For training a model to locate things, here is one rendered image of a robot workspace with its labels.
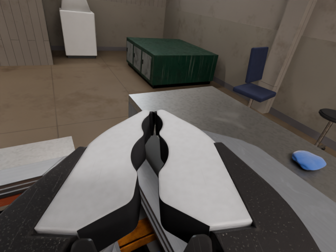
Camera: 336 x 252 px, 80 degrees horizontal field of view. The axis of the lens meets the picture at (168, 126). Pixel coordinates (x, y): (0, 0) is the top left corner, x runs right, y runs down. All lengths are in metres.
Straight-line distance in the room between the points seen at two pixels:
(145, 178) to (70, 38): 5.12
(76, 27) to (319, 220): 5.59
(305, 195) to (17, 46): 5.20
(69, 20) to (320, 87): 5.13
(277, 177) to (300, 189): 0.07
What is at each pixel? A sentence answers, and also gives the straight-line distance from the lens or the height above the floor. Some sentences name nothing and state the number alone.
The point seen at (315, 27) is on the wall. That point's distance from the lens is 3.76.
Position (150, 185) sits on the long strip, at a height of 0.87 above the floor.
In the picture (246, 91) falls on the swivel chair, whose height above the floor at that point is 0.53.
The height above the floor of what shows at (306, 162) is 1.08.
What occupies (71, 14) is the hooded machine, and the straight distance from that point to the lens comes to 5.70.
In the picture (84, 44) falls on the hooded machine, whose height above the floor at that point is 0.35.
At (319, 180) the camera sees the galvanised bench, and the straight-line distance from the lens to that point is 0.89.
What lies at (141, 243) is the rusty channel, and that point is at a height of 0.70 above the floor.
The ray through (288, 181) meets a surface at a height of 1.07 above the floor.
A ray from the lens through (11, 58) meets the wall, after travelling 5.38.
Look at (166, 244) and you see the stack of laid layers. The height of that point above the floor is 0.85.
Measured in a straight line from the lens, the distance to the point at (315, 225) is 0.69.
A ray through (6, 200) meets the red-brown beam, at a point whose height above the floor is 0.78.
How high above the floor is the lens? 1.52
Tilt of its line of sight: 32 degrees down
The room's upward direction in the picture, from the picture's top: 8 degrees clockwise
